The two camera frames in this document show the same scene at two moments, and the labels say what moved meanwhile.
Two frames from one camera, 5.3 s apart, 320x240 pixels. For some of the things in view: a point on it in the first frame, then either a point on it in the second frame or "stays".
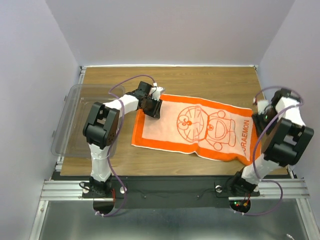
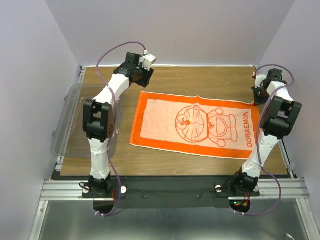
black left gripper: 155,112 -> 146,80
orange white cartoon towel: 185,125 stays
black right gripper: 257,118 -> 256,100
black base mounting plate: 175,192 stays
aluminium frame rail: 54,190 stays
